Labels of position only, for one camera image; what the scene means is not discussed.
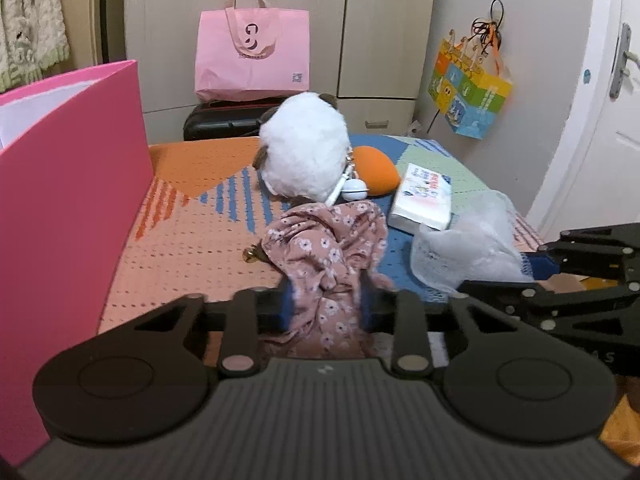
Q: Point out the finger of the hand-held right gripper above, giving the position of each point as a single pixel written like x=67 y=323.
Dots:
x=505 y=292
x=540 y=265

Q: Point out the pink tote bag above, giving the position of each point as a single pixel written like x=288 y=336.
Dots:
x=250 y=60

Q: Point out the clear plastic bag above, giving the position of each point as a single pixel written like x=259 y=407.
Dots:
x=475 y=245

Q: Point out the pink cardboard box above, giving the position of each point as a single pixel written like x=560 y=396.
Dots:
x=65 y=210

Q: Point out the pink floral cloth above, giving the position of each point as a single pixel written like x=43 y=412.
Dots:
x=320 y=245

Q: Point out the white plush toy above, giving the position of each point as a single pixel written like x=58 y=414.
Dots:
x=305 y=145

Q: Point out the patchwork patterned blanket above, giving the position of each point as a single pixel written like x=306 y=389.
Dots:
x=200 y=240

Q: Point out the tan upright board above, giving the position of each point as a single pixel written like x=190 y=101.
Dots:
x=82 y=10

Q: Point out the black suitcase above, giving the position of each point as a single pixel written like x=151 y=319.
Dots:
x=220 y=122

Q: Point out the orange plush toy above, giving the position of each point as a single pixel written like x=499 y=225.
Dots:
x=377 y=170

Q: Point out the white door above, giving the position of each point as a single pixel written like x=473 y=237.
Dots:
x=600 y=160

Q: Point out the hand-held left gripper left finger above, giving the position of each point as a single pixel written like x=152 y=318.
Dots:
x=240 y=330

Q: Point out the cream knitted sweater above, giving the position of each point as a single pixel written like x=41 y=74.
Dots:
x=30 y=20

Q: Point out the colourful paper gift bag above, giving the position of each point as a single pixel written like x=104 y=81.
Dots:
x=470 y=90

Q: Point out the teal round sticker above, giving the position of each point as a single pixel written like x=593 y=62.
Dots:
x=587 y=76

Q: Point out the small tissue pack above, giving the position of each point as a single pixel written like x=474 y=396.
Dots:
x=422 y=200

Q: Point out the grey wooden wardrobe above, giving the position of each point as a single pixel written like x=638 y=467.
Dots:
x=325 y=10

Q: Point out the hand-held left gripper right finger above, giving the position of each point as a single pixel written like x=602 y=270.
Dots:
x=411 y=330

